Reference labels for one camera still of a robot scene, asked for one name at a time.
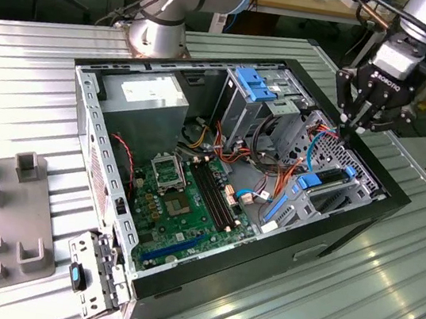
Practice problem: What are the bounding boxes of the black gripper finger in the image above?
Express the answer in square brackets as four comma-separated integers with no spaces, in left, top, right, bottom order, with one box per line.
[328,64,374,127]
[355,102,416,142]

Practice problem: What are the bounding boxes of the red orange power wire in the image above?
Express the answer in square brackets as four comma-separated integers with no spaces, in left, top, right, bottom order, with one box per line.
[307,119,343,141]

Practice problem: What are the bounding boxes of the hard disk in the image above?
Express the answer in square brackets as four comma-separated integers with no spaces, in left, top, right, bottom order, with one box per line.
[262,155,358,237]

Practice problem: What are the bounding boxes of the grey perforated disk bay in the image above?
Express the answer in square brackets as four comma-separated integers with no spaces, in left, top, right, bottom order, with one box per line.
[257,103,401,252]

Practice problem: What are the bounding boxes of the black slanted stand pole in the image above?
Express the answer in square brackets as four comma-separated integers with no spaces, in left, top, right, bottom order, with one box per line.
[344,21,390,75]

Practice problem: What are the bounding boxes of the blue plastic drive latch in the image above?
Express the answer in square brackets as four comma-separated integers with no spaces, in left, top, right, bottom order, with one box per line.
[234,66,284,106]

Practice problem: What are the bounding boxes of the grey optical drive cage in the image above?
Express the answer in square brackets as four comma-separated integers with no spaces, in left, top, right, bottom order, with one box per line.
[215,63,318,154]

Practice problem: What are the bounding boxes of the white paper label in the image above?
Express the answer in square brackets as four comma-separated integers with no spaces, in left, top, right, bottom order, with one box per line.
[260,220,280,236]

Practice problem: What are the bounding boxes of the black RAM slot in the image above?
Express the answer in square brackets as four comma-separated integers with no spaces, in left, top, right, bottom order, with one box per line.
[182,156,242,234]
[192,155,250,229]

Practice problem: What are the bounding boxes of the black open PC case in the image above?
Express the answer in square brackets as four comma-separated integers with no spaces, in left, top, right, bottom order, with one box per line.
[36,25,426,319]

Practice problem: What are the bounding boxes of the CPU socket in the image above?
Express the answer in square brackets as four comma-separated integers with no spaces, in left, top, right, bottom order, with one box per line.
[146,152,191,196]

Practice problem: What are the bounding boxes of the grey power supply unit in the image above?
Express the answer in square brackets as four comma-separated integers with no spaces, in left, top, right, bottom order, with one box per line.
[92,65,194,163]

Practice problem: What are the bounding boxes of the green motherboard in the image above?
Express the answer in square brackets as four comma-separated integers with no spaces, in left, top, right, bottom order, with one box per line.
[116,143,267,288]

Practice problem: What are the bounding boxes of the blue expansion slot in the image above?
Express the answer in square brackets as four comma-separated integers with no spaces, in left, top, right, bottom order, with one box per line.
[140,224,207,271]

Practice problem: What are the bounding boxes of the black blue retainer latch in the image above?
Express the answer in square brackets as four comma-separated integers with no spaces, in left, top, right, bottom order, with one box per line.
[64,260,90,293]

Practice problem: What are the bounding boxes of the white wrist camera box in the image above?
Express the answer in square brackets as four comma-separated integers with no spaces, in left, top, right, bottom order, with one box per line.
[369,38,426,84]

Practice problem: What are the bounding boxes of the light blue data wire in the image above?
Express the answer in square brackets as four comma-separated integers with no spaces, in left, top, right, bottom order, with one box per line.
[301,127,340,178]

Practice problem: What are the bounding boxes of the black looped cable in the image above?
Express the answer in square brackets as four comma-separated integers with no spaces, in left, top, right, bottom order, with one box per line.
[248,109,289,170]

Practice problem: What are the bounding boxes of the orange wire bundle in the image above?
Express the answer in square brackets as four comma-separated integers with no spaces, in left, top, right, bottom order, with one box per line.
[270,147,309,208]
[210,121,267,171]

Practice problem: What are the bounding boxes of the light blue wire white plug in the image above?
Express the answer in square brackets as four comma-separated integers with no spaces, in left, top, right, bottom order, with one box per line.
[233,186,275,210]

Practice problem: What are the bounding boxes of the yellow black wire bundle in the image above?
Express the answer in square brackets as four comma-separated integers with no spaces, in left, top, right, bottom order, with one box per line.
[180,114,210,152]

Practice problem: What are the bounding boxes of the metal socket cover frame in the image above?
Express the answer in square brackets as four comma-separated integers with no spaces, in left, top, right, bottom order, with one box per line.
[146,152,191,196]

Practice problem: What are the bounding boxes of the red black twisted wire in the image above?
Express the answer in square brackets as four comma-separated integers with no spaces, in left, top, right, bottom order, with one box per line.
[101,132,140,201]

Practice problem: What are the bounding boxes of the grey metal slot retainer bracket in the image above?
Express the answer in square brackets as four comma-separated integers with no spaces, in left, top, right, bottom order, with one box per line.
[57,226,142,319]

